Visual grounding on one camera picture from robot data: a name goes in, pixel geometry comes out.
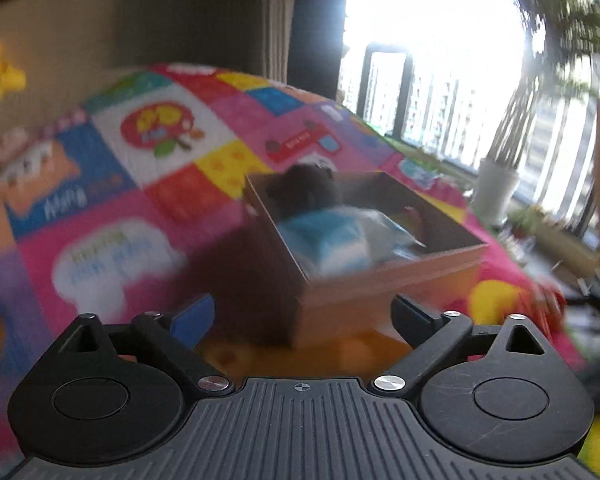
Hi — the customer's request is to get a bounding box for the brown cardboard box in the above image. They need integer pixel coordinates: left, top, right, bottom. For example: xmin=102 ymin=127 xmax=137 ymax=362
xmin=242 ymin=169 xmax=489 ymax=349

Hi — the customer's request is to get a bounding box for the blue and white packet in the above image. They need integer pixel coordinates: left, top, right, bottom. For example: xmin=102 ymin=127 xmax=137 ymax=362
xmin=276 ymin=206 xmax=377 ymax=277

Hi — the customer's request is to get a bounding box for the tall green potted plant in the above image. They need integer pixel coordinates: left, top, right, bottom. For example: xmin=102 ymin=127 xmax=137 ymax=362
xmin=482 ymin=0 xmax=600 ymax=173

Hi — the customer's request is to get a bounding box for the dark plush toy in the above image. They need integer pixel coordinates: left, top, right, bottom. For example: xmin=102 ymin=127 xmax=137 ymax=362
xmin=272 ymin=160 xmax=338 ymax=213

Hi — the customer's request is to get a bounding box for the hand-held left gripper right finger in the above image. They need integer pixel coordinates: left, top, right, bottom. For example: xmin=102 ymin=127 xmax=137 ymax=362
xmin=372 ymin=296 xmax=548 ymax=394

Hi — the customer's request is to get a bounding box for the clear plastic wrapper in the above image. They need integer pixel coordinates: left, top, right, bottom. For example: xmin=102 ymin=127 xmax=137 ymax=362
xmin=362 ymin=206 xmax=428 ymax=262

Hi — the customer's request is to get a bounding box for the white plant pot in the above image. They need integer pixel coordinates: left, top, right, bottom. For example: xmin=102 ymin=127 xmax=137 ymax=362
xmin=471 ymin=156 xmax=522 ymax=227

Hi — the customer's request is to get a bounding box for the grey curtain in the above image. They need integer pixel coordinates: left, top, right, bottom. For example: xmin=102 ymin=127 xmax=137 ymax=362
xmin=259 ymin=0 xmax=350 ymax=103

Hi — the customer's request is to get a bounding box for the colourful printed play mat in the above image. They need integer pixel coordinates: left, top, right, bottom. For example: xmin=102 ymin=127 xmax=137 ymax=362
xmin=0 ymin=62 xmax=588 ymax=466

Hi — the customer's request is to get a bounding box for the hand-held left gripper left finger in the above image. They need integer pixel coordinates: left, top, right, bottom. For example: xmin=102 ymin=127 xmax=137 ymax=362
xmin=62 ymin=295 xmax=233 ymax=394

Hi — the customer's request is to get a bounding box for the yellow plush toy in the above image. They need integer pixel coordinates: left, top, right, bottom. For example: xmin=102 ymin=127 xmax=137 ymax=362
xmin=0 ymin=34 xmax=27 ymax=102

